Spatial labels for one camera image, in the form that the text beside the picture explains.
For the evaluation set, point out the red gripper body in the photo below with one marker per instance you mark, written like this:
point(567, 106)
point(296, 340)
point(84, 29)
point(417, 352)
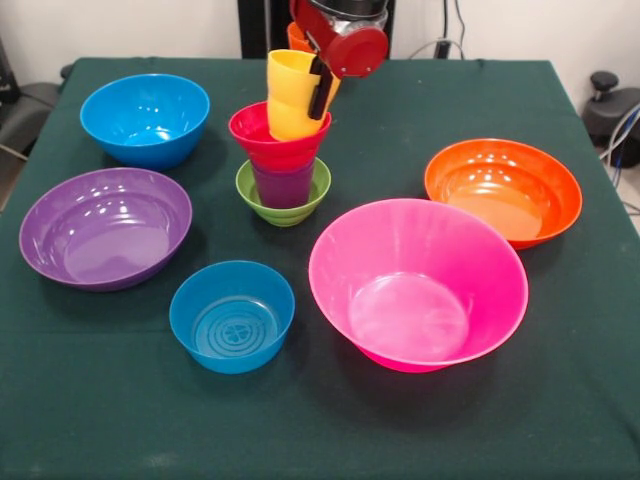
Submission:
point(355, 52)

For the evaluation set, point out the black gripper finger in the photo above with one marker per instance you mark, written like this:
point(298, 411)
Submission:
point(317, 65)
point(321, 97)

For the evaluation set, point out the yellow plastic cup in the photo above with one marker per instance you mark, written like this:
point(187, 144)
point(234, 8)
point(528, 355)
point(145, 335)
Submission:
point(290, 100)

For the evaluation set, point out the orange plastic cup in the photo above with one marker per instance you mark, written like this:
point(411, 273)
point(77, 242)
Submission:
point(295, 40)

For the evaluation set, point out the red plastic bowl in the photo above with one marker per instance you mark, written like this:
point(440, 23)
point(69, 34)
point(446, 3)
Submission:
point(260, 145)

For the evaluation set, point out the purple plastic cup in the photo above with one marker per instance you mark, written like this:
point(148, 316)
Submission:
point(282, 190)

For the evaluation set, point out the pink plastic bowl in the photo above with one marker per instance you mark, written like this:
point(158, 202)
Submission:
point(415, 300)

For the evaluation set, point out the green plastic bowl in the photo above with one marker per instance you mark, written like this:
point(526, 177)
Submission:
point(290, 217)

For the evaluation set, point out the large blue plastic bowl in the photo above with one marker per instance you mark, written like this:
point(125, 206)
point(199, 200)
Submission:
point(145, 130)

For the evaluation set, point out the orange plastic bowl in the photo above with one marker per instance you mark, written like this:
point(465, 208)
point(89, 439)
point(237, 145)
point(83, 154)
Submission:
point(500, 195)

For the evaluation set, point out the small blue plastic bowl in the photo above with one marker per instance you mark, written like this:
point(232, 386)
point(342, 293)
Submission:
point(230, 325)

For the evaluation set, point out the purple plastic bowl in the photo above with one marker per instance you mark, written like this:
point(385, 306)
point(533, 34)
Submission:
point(100, 235)

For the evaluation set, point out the black chair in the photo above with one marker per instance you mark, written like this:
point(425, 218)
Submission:
point(25, 110)

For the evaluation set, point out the dark green tablecloth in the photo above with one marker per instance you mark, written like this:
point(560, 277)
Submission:
point(320, 425)

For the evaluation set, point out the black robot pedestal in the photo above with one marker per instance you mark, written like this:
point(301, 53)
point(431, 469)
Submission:
point(260, 25)

